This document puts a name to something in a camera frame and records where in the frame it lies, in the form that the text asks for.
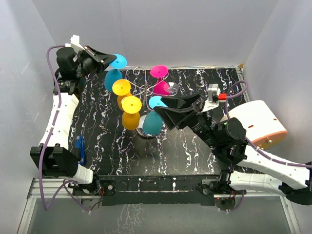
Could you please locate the clear wine glass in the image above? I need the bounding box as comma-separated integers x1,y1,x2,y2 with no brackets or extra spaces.
164,82,179,96

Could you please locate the blue carabiner clip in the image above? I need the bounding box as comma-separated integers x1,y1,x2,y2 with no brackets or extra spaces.
75,135,85,165

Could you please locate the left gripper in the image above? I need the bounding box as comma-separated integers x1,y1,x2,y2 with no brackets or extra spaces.
76,46,117,79

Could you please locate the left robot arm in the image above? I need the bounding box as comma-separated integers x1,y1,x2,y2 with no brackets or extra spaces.
30,46,117,195

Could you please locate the magenta wine glass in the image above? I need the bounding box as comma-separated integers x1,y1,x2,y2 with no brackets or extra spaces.
150,65,170,96

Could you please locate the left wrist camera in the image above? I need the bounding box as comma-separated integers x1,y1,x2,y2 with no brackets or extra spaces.
65,35,85,54

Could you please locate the orange wine glass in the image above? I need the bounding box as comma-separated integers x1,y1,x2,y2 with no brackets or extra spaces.
112,79,132,111
121,96,142,130

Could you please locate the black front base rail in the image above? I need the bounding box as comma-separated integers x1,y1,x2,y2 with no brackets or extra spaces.
77,170,242,208

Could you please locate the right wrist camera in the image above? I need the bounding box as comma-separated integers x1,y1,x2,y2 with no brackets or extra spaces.
201,84,227,113

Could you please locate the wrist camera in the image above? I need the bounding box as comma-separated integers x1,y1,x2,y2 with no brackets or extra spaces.
201,84,227,113
65,35,85,54

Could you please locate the blue wine glass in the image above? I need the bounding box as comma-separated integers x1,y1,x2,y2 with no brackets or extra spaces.
104,54,127,92
142,96,167,135

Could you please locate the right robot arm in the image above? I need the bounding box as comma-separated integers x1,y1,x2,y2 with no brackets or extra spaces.
154,94,312,205

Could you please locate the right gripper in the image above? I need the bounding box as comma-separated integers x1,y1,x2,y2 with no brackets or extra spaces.
155,93,220,148

